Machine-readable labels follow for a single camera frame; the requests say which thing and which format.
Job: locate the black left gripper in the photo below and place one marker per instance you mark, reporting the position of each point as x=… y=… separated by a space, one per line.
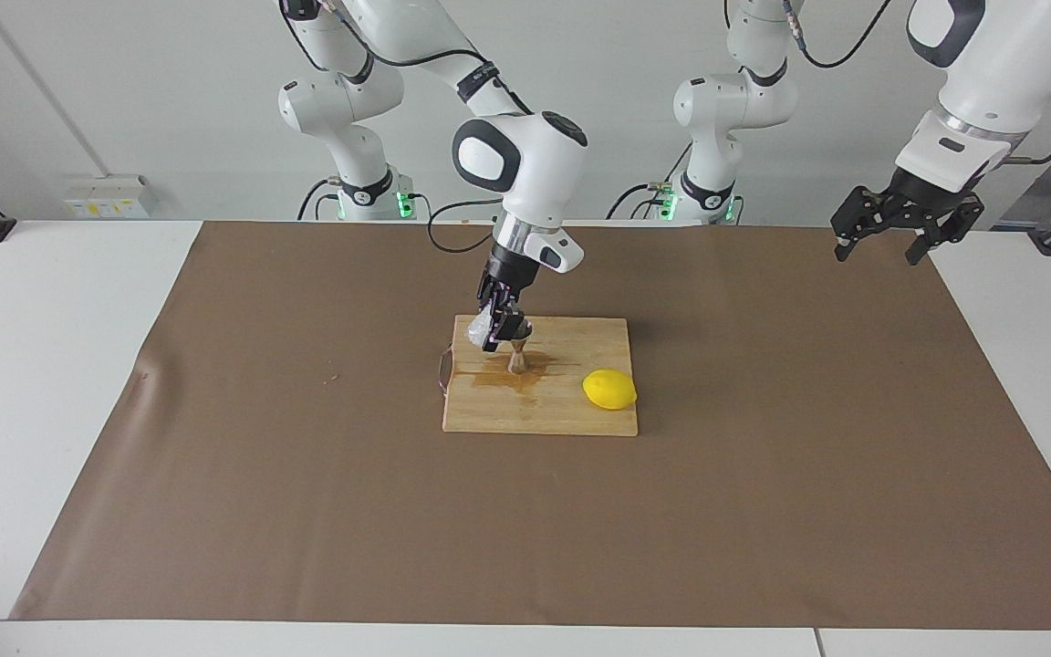
x=927 y=203

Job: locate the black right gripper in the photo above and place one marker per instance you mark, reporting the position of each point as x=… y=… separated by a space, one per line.
x=509 y=274

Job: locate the clear textured cup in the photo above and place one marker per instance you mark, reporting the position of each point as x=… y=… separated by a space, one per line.
x=480 y=330

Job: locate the steel double jigger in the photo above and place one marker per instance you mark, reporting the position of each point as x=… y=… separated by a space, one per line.
x=518 y=360

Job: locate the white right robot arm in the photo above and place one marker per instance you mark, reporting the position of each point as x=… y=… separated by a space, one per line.
x=525 y=164

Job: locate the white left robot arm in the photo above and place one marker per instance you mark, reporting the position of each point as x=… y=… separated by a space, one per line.
x=1009 y=64

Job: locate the wooden cutting board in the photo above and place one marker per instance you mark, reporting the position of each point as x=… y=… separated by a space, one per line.
x=580 y=347

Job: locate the yellow lemon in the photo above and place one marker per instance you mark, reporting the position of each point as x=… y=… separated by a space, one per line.
x=609 y=390

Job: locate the brown paper table mat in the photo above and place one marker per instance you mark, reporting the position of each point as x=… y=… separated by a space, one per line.
x=306 y=502

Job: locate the white wall socket box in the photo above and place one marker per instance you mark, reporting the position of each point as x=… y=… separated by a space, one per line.
x=106 y=196

